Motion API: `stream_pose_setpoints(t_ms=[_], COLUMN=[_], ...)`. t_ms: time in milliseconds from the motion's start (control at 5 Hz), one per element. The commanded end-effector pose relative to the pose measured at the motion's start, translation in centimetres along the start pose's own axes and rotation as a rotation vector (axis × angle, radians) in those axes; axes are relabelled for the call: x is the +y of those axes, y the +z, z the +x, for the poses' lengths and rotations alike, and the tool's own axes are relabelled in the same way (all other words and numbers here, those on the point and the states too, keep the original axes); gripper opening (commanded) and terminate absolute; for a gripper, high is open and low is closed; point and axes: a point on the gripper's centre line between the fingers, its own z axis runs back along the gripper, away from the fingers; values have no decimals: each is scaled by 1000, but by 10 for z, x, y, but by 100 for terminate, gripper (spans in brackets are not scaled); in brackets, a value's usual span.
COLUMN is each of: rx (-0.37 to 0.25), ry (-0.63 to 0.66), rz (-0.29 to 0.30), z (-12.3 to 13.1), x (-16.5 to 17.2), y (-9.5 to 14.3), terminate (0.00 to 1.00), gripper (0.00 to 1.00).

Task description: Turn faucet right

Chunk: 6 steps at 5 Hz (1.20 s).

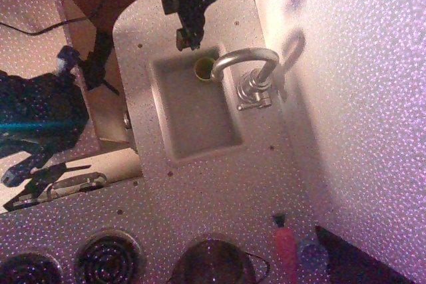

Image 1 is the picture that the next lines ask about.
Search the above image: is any blue round toy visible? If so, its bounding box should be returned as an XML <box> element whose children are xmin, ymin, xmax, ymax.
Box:
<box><xmin>297</xmin><ymin>239</ymin><xmax>329</xmax><ymax>275</ymax></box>

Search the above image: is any yellow-green cup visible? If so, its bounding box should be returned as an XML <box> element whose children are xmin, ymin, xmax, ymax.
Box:
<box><xmin>194</xmin><ymin>57</ymin><xmax>215</xmax><ymax>81</ymax></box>

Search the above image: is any left black stove burner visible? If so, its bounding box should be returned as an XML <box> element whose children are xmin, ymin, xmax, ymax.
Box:
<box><xmin>1</xmin><ymin>252</ymin><xmax>62</xmax><ymax>283</ymax></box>

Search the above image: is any white toy sink basin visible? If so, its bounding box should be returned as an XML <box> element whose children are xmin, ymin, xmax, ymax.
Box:
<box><xmin>148</xmin><ymin>45</ymin><xmax>244</xmax><ymax>164</ymax></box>

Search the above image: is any black camera on tripod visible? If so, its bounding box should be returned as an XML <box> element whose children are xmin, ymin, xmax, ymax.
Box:
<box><xmin>0</xmin><ymin>45</ymin><xmax>93</xmax><ymax>186</ymax></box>

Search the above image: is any black clamp stand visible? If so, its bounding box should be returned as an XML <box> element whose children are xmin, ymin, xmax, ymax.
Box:
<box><xmin>78</xmin><ymin>29</ymin><xmax>120</xmax><ymax>96</ymax></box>

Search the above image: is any silver faucet lever handle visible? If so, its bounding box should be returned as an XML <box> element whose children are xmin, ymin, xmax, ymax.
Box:
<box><xmin>236</xmin><ymin>69</ymin><xmax>272</xmax><ymax>111</ymax></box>

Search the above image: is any metal clamp on edge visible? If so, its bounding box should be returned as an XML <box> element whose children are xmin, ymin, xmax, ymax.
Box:
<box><xmin>2</xmin><ymin>163</ymin><xmax>108</xmax><ymax>212</ymax></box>

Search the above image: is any black stove burner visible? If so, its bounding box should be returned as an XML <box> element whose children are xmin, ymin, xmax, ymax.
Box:
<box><xmin>73</xmin><ymin>229</ymin><xmax>146</xmax><ymax>283</ymax></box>
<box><xmin>1</xmin><ymin>252</ymin><xmax>62</xmax><ymax>283</ymax></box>

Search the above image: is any silver curved faucet spout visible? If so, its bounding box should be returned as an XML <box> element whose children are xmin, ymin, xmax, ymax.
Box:
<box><xmin>211</xmin><ymin>48</ymin><xmax>280</xmax><ymax>83</ymax></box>

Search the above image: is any black pot with handle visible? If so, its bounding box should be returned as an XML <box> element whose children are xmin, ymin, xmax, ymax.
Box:
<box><xmin>167</xmin><ymin>237</ymin><xmax>271</xmax><ymax>284</ymax></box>

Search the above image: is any red toy carrot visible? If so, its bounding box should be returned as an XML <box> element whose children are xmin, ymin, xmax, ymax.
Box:
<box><xmin>272</xmin><ymin>213</ymin><xmax>297</xmax><ymax>283</ymax></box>

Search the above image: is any black cable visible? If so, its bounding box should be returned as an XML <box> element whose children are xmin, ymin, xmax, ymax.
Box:
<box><xmin>0</xmin><ymin>0</ymin><xmax>129</xmax><ymax>36</ymax></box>

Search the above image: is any middle black stove burner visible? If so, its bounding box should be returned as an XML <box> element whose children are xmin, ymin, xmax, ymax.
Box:
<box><xmin>73</xmin><ymin>229</ymin><xmax>146</xmax><ymax>283</ymax></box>

